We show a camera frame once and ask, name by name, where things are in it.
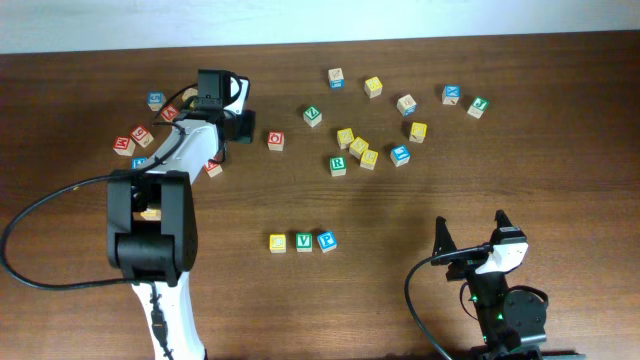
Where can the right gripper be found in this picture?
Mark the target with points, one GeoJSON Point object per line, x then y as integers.
{"type": "Point", "coordinates": [473, 267]}

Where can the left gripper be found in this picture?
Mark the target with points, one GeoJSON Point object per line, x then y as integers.
{"type": "Point", "coordinates": [245, 126]}

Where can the red a block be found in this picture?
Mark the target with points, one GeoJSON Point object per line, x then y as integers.
{"type": "Point", "coordinates": [169, 113]}
{"type": "Point", "coordinates": [213, 169]}

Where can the green V block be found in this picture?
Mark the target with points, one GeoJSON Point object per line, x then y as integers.
{"type": "Point", "coordinates": [304, 242]}

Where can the blue P block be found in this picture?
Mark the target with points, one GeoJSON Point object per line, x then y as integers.
{"type": "Point", "coordinates": [327, 241]}

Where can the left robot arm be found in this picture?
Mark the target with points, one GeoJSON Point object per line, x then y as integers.
{"type": "Point", "coordinates": [152, 233]}

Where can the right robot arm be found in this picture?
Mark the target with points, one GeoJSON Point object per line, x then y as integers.
{"type": "Point", "coordinates": [511, 318]}

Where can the red O block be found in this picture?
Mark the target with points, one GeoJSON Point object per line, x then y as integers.
{"type": "Point", "coordinates": [275, 141]}

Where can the plain wooden yellow block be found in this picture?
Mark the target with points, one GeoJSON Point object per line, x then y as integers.
{"type": "Point", "coordinates": [188, 93]}

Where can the green Z block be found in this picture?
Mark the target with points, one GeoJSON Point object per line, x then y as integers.
{"type": "Point", "coordinates": [312, 116]}

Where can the blue 5 block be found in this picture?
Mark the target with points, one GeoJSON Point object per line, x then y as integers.
{"type": "Point", "coordinates": [156, 100]}

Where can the red 9 block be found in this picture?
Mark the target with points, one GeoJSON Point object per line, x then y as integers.
{"type": "Point", "coordinates": [142, 136]}

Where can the green R block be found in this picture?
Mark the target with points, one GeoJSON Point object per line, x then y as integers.
{"type": "Point", "coordinates": [337, 166]}

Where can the blue I leaf block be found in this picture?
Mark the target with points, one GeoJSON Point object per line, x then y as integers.
{"type": "Point", "coordinates": [400, 155]}

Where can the yellow block back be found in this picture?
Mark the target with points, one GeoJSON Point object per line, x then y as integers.
{"type": "Point", "coordinates": [345, 137]}

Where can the blue side far block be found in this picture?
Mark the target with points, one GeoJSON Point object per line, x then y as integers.
{"type": "Point", "coordinates": [336, 78]}

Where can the blue H block upper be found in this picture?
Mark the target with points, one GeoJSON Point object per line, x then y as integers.
{"type": "Point", "coordinates": [136, 162]}

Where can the yellow block with crayon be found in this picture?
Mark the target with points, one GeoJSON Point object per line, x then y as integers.
{"type": "Point", "coordinates": [418, 132]}

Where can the red M block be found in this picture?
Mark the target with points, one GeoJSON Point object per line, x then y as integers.
{"type": "Point", "coordinates": [124, 146]}

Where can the yellow block middle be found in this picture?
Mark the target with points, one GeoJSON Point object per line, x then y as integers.
{"type": "Point", "coordinates": [357, 147]}

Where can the yellow C block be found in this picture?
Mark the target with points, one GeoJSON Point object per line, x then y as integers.
{"type": "Point", "coordinates": [277, 243]}

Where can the yellow block left lower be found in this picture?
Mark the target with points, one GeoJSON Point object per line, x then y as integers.
{"type": "Point", "coordinates": [151, 215]}

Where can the green J block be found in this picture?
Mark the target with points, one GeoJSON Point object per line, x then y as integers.
{"type": "Point", "coordinates": [478, 106]}

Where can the yellow block front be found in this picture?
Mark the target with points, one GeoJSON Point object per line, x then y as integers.
{"type": "Point", "coordinates": [369, 159]}

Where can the blue X block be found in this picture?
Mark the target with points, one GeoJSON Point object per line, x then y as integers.
{"type": "Point", "coordinates": [451, 94]}

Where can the yellow top far block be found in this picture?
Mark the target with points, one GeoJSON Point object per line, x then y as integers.
{"type": "Point", "coordinates": [373, 87]}

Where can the blue D wooden block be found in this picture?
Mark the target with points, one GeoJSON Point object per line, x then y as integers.
{"type": "Point", "coordinates": [406, 105]}

